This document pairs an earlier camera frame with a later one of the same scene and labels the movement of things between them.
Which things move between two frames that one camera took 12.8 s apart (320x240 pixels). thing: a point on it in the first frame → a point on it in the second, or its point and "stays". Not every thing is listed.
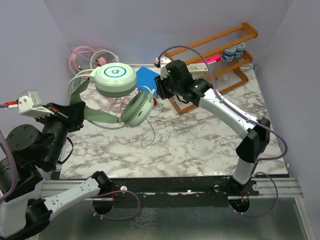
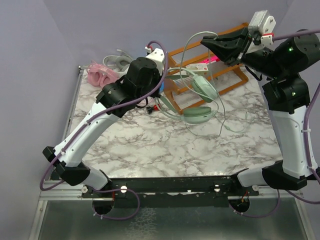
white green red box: (198, 69) stays
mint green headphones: (112, 80) → (205, 90)
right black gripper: (160, 84) → (231, 47)
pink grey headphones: (101, 57) → (114, 67)
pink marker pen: (217, 58) stays
